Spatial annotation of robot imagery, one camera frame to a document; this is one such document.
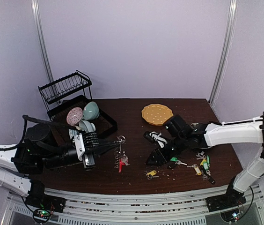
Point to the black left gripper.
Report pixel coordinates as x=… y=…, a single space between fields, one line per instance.
x=91 y=146

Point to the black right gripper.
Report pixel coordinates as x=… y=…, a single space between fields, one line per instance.
x=164 y=153

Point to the yellow key tag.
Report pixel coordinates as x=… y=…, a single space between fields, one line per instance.
x=196 y=168
x=151 y=174

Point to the red handled key ring holder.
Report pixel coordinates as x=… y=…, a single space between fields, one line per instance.
x=118 y=154

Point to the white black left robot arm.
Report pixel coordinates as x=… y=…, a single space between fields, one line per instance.
x=50 y=145

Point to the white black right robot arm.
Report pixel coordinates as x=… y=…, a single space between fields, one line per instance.
x=206 y=135

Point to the green key tag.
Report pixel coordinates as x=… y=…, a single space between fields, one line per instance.
x=206 y=163
x=177 y=161

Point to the black key tag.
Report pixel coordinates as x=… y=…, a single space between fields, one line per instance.
x=171 y=166

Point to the light blue bowl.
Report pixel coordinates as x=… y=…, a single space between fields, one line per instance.
x=87 y=126

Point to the blue patterned bowl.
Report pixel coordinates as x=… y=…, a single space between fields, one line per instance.
x=72 y=134

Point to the green ceramic bowl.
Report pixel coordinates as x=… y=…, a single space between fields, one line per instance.
x=91 y=111

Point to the pink patterned bowl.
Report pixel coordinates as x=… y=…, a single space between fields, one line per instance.
x=74 y=116

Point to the yellow dotted plate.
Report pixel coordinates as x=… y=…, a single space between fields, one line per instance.
x=156 y=114

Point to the light blue flower plate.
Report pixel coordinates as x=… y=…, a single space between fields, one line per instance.
x=195 y=125

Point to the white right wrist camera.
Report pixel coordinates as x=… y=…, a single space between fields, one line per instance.
x=154 y=137

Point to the black wire dish rack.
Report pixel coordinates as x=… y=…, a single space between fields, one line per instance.
x=70 y=91

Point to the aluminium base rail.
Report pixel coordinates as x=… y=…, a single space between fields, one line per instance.
x=180 y=208

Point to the left aluminium frame post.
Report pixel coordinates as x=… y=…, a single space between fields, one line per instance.
x=40 y=34

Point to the aluminium frame post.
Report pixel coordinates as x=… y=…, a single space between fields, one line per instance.
x=228 y=38
x=40 y=34

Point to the right aluminium frame post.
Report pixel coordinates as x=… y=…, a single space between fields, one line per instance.
x=228 y=38

